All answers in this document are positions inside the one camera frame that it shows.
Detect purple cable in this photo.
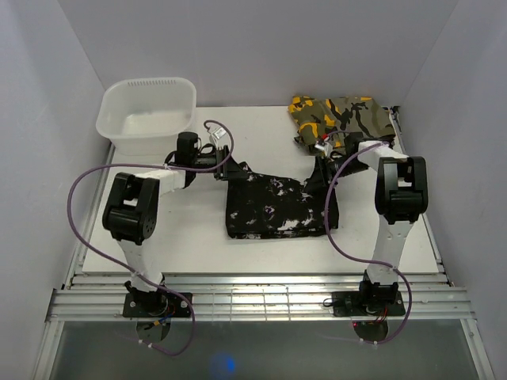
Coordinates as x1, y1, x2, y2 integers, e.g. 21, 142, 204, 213
312, 131, 413, 346
66, 120, 237, 356

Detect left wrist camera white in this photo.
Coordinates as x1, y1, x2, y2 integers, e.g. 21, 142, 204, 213
208, 127, 228, 146

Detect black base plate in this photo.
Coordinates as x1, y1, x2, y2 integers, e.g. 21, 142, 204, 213
331, 291, 406, 317
122, 292, 193, 319

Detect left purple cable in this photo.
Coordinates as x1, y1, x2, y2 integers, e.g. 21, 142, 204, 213
66, 120, 237, 356

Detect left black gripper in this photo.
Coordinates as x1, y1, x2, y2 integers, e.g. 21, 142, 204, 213
191, 146, 249, 182

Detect black white tie-dye trousers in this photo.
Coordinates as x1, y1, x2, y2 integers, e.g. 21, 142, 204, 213
225, 162, 339, 239

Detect folded camouflage trousers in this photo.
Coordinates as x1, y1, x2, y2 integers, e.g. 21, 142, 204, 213
288, 95, 395, 155

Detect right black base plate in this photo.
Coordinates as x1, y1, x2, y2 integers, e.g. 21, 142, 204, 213
331, 291, 406, 317

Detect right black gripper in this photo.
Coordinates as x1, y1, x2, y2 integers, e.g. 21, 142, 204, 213
303, 154, 369, 194

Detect white plastic basin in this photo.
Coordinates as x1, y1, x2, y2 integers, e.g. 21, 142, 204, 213
96, 78, 196, 156

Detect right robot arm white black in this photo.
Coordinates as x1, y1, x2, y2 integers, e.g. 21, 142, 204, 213
305, 133, 429, 319

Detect aluminium frame rail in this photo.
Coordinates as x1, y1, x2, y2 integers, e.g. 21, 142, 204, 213
33, 270, 494, 379

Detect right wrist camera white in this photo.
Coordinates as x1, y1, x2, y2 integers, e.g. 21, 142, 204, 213
314, 139, 334, 158

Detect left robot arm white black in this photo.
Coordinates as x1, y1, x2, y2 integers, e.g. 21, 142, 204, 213
102, 131, 249, 318

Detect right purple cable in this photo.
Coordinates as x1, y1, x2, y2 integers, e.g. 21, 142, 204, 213
312, 131, 413, 346

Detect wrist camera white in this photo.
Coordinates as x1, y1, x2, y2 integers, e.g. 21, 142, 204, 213
314, 139, 334, 158
208, 127, 228, 146

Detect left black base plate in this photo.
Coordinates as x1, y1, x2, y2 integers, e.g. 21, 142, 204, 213
122, 292, 193, 319

